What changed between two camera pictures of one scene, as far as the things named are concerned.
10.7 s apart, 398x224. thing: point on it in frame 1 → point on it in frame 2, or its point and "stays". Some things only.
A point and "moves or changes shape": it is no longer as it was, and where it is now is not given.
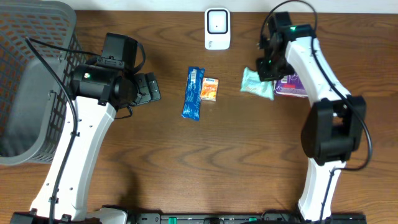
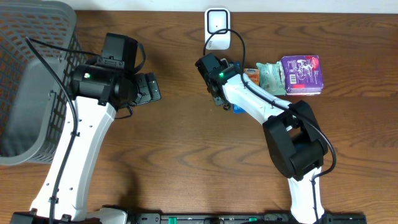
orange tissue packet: (209, 89) moves or changes shape
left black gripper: (144, 88) stays
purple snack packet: (290, 84) moves or changes shape
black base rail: (241, 218) stays
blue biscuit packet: (191, 106) → (237, 109)
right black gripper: (264, 73) → (219, 102)
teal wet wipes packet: (252, 84) moves or changes shape
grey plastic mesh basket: (33, 106) stays
